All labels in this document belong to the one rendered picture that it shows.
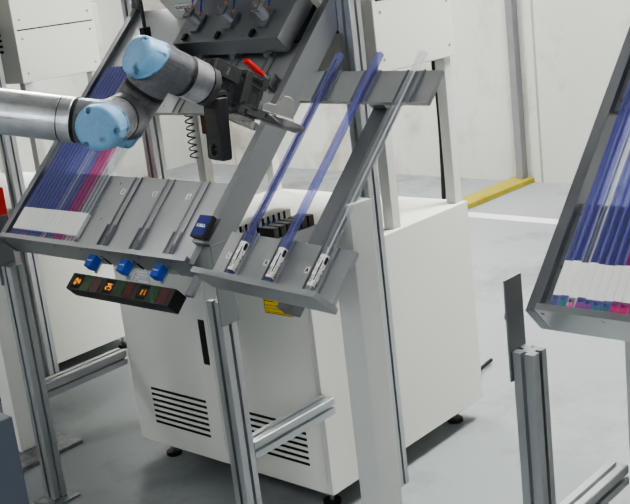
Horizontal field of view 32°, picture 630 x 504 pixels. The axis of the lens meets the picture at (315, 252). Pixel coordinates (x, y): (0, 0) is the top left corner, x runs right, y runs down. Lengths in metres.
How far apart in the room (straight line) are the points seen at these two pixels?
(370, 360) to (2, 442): 0.69
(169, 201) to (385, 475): 0.74
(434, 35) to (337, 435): 1.01
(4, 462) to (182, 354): 0.87
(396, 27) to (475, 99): 3.47
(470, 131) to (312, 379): 3.78
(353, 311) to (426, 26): 0.91
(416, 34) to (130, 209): 0.82
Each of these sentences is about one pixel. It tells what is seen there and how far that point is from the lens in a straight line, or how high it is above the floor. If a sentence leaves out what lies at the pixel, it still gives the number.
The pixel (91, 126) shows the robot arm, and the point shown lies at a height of 1.06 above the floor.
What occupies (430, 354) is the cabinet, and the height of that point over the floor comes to 0.27.
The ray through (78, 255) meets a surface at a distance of 2.52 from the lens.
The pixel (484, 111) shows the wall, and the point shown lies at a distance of 6.07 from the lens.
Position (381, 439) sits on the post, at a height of 0.35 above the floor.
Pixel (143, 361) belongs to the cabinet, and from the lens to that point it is 2.96.
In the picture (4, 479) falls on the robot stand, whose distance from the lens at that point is 2.07.
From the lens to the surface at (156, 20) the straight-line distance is 2.88.
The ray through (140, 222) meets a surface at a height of 0.77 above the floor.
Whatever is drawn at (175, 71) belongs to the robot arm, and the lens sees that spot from 1.88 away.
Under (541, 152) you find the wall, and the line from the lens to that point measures 5.92.
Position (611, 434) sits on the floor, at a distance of 2.98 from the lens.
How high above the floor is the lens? 1.27
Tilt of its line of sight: 15 degrees down
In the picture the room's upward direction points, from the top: 7 degrees counter-clockwise
